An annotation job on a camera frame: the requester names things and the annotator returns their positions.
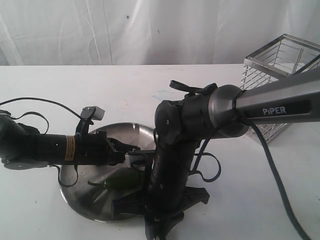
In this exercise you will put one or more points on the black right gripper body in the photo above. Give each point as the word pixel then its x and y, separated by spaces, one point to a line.
pixel 159 216

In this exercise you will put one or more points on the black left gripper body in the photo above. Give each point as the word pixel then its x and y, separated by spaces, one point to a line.
pixel 93 149

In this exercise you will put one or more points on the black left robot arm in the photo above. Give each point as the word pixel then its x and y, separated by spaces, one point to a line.
pixel 23 147

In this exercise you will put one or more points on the chrome wire utensil basket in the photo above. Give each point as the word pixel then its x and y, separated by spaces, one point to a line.
pixel 277 70

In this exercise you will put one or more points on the white backdrop curtain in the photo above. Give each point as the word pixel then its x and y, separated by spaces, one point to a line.
pixel 148 32

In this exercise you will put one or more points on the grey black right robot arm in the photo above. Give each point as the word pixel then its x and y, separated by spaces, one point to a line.
pixel 183 129

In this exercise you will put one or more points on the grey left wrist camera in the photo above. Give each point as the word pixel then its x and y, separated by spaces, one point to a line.
pixel 92 112

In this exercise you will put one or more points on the green chili pepper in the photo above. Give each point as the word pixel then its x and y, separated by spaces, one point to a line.
pixel 122 182

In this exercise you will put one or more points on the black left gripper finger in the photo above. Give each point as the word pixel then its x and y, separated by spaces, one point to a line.
pixel 117 158
pixel 119 146

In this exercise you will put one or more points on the round steel plate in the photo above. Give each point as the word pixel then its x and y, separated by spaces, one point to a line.
pixel 88 197

